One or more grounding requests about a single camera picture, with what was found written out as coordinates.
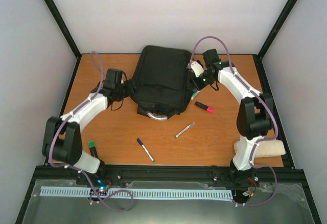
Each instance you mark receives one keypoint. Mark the pink highlighter marker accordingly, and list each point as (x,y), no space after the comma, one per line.
(204,107)

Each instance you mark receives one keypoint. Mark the green capped black marker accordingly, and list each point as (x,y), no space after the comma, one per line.
(92,149)

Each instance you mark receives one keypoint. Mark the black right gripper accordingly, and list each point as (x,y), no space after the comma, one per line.
(193,85)

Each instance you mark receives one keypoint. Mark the black student backpack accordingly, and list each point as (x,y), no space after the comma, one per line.
(161,79)

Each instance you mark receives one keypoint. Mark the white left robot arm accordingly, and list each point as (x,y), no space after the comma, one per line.
(62,138)

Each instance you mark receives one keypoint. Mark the white pen green tip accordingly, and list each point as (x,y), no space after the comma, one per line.
(184,129)

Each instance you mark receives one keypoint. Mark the black frame post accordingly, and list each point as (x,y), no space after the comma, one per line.
(63,27)
(287,8)

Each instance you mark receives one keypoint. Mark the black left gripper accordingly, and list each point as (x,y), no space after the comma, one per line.
(132,88)

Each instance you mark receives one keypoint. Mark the white glue stick green cap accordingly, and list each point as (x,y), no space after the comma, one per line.
(194,96)

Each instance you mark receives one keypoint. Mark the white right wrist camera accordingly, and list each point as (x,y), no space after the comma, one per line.
(196,68)

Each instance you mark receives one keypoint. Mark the blue capped pen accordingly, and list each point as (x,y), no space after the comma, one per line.
(146,150)

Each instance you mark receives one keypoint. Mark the beige cloth roll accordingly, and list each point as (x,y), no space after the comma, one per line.
(264,149)

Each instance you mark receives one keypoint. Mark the light blue cable duct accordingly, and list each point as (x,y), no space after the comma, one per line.
(144,194)

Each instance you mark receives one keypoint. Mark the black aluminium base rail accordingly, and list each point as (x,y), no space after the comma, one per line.
(119,175)

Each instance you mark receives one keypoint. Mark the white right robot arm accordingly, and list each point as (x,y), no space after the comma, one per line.
(255,116)

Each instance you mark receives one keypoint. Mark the black frame post left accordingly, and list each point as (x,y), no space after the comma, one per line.
(63,27)

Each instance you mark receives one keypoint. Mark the black frame post right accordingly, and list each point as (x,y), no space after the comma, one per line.
(287,8)

